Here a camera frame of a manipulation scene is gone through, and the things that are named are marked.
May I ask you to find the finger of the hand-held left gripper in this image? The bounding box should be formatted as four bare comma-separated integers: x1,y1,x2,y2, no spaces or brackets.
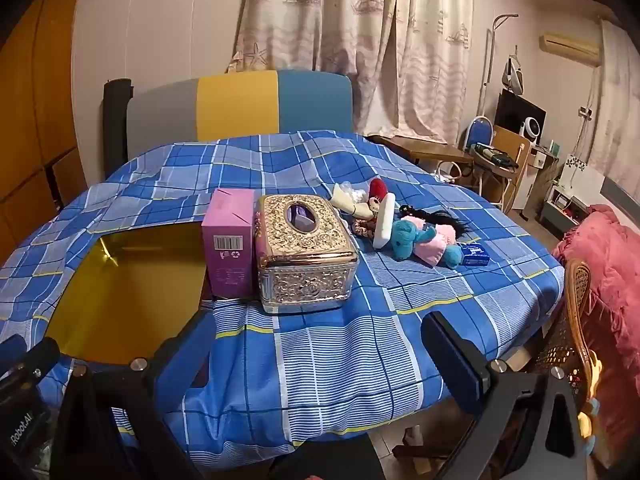
0,334,27,368
20,337,61,386

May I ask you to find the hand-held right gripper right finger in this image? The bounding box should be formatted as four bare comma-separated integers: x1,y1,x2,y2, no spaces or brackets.
421,311,591,480

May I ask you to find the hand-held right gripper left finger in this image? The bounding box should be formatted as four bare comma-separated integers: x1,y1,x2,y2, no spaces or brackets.
52,310,221,480

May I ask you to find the gold tin box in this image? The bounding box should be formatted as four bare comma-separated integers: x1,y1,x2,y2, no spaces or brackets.
47,222,216,363

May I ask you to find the blue tissue packet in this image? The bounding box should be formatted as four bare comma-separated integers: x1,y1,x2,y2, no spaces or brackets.
460,242,491,267

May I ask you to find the blue teddy bear pink dress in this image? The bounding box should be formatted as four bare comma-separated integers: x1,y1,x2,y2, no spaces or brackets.
387,217,463,268

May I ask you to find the black hairpiece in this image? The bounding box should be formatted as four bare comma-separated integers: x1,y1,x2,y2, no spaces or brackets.
397,205,472,236

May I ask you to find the white foam block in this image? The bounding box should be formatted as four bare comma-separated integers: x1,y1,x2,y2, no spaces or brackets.
372,192,397,250

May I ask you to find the red plush doll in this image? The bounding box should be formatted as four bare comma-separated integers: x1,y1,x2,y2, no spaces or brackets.
366,178,392,212

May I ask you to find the pink cardboard box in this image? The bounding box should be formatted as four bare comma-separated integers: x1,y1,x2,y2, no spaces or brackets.
201,188,256,297

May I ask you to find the blue plaid blanket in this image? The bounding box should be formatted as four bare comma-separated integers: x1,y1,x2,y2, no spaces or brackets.
0,130,566,466

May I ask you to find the wicker chair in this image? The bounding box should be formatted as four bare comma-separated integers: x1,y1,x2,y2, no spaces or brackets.
532,259,597,411

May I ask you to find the yellow blue toy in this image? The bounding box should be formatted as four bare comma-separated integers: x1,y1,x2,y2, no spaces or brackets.
577,350,602,442

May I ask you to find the ornate gold tissue box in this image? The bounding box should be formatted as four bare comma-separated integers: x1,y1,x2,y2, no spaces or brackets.
255,194,361,315

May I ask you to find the grey storage crate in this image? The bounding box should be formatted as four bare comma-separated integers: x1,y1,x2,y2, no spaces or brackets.
540,195,587,233

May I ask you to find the pink quilt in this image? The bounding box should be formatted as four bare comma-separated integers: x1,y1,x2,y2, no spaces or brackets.
552,205,640,441

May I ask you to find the brown wooden table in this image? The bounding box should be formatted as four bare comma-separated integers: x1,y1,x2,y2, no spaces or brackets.
367,135,473,167

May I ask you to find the white small cabinet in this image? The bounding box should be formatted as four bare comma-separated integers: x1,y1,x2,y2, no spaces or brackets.
556,160,603,206

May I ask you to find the light wooden desk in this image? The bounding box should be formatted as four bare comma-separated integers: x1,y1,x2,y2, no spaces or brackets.
492,126,532,211

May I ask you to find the blue metal chair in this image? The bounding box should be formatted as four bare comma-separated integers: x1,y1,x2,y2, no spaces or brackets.
467,116,516,206

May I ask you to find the wooden wardrobe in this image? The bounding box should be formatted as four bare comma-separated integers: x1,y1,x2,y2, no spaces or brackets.
0,0,90,266

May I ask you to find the grey yellow blue headboard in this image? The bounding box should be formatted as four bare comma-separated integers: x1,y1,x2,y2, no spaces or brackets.
125,71,353,161

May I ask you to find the black monitor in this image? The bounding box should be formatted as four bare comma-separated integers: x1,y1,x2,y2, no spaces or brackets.
495,90,547,136

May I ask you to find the metal pole stand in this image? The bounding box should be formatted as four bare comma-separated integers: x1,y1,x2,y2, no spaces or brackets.
482,14,520,121

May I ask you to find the white steam iron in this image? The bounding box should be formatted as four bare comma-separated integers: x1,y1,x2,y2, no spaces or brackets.
501,55,525,93

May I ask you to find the plain pale curtain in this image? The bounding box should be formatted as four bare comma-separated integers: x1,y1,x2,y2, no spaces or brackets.
597,19,640,201

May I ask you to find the white air conditioner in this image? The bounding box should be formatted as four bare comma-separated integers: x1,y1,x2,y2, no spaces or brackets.
539,34,601,67

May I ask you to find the ship print curtain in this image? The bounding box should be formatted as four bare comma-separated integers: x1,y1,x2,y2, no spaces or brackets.
227,0,473,143

